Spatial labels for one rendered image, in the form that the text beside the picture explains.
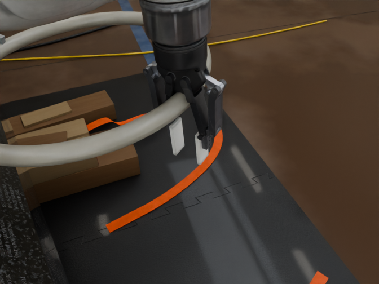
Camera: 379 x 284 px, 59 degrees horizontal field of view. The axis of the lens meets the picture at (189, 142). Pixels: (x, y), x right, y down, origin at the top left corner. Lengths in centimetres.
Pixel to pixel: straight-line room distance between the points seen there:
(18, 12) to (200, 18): 20
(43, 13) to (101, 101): 164
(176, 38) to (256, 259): 113
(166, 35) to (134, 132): 14
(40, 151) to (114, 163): 111
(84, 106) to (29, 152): 148
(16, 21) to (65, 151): 18
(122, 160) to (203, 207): 43
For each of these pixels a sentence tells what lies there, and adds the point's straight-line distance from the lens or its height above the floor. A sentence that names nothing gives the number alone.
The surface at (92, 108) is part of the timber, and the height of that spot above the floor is 13.
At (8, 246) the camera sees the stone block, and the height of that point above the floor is 68.
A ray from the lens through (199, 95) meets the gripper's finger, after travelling 51.
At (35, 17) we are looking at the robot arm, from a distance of 35.
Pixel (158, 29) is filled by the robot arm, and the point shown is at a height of 109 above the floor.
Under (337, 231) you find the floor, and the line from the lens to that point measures 162.
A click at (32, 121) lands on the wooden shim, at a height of 14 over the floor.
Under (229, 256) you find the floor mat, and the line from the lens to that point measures 142.
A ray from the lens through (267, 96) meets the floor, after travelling 221.
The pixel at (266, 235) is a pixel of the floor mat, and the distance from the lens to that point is 150.
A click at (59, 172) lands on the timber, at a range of 156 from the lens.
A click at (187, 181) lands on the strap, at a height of 2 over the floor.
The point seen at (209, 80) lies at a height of 101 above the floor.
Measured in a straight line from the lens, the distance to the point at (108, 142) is 46.
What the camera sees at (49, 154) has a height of 96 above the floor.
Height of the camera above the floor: 128
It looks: 44 degrees down
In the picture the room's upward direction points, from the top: straight up
